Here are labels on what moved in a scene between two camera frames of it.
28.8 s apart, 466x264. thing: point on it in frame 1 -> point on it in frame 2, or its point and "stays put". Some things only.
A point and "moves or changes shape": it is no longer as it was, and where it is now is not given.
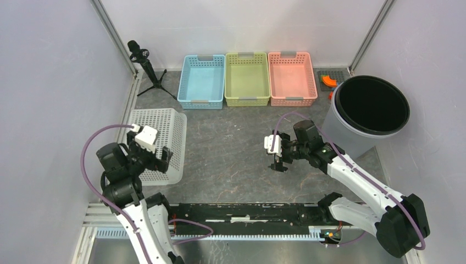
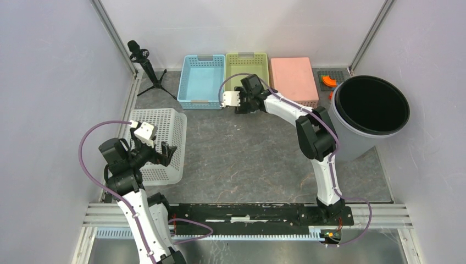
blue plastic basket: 201,82 stays put
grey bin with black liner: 363,112 stays put
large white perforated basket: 172,126 stays put
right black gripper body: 290,150 -> 246,106
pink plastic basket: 291,77 moves or changes shape
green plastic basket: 246,79 stays put
